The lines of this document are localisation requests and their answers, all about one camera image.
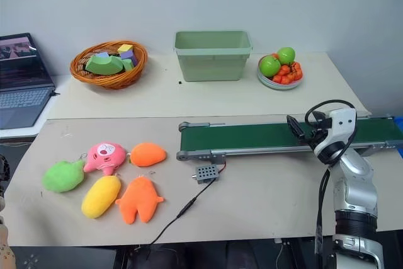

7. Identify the gray laptop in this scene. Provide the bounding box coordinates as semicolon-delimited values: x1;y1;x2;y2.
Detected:
0;32;60;131

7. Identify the pink plush toy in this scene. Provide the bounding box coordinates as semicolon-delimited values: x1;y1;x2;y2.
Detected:
82;142;128;177

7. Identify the white fruit plate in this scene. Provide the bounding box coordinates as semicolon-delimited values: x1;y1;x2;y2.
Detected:
256;55;305;91

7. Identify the green conveyor belt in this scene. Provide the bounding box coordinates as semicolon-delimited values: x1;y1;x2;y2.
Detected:
176;117;403;162

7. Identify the purple foam block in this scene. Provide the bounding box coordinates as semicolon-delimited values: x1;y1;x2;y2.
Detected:
120;49;140;67

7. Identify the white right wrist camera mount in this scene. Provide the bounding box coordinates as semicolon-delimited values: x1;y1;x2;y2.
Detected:
314;108;358;156

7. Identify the orange plush toy figure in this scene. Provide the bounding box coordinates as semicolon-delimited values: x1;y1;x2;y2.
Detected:
115;175;165;226

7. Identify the gray perforated control box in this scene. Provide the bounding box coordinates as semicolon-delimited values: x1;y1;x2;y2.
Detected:
190;164;219;185

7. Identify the orange oval plush toy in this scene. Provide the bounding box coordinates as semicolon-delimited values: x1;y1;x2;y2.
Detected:
129;142;168;168

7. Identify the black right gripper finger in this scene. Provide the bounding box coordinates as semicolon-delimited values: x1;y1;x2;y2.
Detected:
287;115;306;139
312;112;332;127

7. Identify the green arch foam block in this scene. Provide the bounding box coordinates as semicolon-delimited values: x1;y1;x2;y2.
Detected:
85;54;125;76

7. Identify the thin white cable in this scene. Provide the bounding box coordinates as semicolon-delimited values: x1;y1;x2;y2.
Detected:
273;238;291;269

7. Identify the green plush toy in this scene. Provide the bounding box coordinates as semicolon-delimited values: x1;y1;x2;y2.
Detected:
42;159;87;194

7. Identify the green apple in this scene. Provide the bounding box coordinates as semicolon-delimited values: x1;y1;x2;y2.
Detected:
258;55;282;78
276;46;297;66

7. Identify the pale green plastic bin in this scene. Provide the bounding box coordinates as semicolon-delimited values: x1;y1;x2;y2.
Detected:
173;30;254;83

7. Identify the yellow plush toy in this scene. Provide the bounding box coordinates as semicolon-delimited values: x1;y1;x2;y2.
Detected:
81;175;122;219

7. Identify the beige patterned object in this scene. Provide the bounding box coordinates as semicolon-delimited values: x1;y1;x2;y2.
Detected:
0;215;17;269

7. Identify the black power cable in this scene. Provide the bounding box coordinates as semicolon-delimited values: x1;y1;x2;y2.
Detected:
147;175;221;248

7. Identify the orange wicker basket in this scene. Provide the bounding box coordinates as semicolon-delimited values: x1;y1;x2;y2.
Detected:
69;40;149;90

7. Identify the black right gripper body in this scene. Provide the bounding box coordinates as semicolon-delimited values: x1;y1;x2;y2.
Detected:
302;122;332;150

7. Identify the yellow foam cube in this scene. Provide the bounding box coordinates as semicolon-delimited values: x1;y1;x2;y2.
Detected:
117;43;135;56

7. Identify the dark gray rounded object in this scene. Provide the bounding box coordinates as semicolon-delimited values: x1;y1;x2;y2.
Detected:
0;153;11;188

